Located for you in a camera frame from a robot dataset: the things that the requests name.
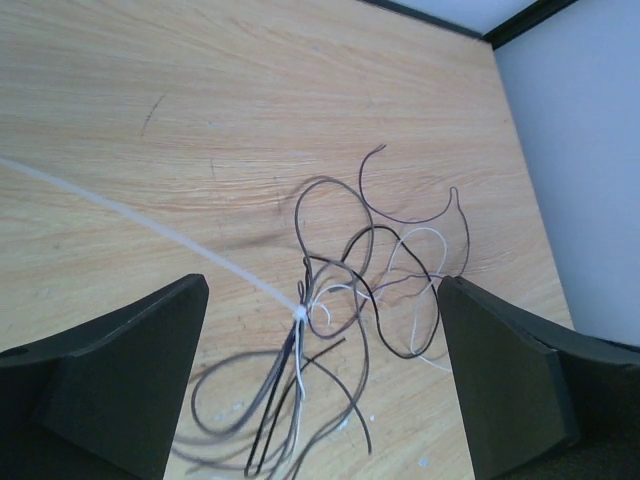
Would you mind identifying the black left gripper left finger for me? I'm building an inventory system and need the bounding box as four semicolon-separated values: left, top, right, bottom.
1;274;208;479

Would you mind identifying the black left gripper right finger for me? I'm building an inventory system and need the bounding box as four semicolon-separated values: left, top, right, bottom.
438;276;639;479

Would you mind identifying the white wire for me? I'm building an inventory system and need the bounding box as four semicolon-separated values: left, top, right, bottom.
292;227;454;451

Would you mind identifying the white zip tie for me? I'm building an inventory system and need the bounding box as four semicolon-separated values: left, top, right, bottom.
1;158;308;322

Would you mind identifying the purple wire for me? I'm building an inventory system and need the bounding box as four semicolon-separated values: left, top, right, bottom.
297;143;471;341

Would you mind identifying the grey wire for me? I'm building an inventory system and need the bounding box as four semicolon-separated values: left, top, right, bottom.
172;175;376;480

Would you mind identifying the black frame post right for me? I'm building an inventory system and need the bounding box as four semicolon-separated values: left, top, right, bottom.
364;0;576;50

